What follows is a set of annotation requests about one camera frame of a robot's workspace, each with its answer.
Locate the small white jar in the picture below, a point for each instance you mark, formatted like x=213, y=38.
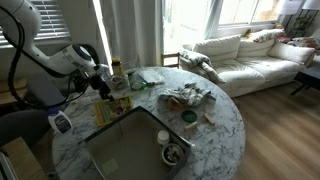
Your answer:
x=163, y=137

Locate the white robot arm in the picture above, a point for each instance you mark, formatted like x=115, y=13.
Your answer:
x=36, y=31

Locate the bowl with contents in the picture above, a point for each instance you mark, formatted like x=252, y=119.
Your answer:
x=171, y=154

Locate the white sofa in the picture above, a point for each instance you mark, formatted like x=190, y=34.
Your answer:
x=248, y=66

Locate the amber jar yellow lid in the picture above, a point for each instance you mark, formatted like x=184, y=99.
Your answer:
x=117, y=67

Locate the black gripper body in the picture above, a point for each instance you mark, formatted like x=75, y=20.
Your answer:
x=97, y=82

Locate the green round lid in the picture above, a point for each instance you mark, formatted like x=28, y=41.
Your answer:
x=189, y=116

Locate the dark coffee table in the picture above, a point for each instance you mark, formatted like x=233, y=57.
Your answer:
x=309, y=77

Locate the green glass bottle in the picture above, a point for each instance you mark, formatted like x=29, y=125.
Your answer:
x=141, y=85

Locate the white bottle with blue cap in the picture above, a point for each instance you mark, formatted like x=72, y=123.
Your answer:
x=59, y=121

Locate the dark rectangular tray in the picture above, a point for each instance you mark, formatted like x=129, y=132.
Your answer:
x=127, y=148

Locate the grey office chair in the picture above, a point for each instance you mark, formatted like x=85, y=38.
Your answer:
x=31, y=125

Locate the floral cushion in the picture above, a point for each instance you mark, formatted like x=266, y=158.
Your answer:
x=265, y=35

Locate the grey throw blanket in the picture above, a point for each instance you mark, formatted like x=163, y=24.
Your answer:
x=199, y=64

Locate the yellow dog picture book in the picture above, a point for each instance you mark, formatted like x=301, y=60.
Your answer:
x=106, y=111

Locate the small wooden chair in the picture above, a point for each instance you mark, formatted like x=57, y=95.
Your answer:
x=170, y=60

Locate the crumpled grey cloth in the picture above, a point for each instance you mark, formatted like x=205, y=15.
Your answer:
x=190, y=95

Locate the light wooden block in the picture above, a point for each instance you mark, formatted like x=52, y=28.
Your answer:
x=190, y=126
x=209, y=118

